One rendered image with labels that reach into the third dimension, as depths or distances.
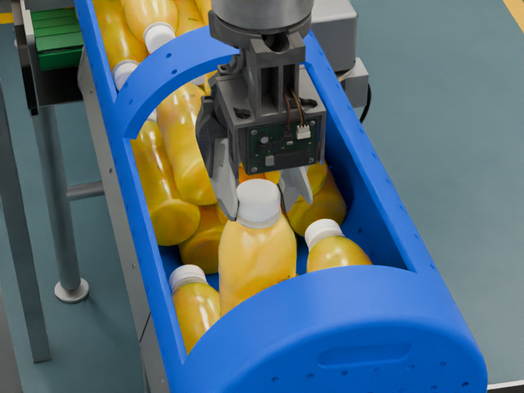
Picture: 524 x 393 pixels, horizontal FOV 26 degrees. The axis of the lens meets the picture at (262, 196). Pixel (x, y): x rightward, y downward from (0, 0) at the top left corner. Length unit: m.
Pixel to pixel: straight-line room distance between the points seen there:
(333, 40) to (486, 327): 0.90
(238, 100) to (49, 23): 1.12
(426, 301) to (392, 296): 0.04
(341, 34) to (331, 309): 1.13
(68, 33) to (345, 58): 0.50
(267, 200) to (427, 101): 2.34
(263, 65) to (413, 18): 2.85
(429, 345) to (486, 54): 2.56
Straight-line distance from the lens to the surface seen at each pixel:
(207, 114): 0.90
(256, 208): 0.95
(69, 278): 2.65
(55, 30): 1.92
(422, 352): 1.00
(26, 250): 2.34
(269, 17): 0.80
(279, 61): 0.80
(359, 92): 2.15
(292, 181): 0.96
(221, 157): 0.92
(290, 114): 0.83
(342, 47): 2.05
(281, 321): 0.95
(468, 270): 2.77
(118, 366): 2.55
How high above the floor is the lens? 1.93
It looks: 41 degrees down
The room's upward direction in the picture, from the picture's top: straight up
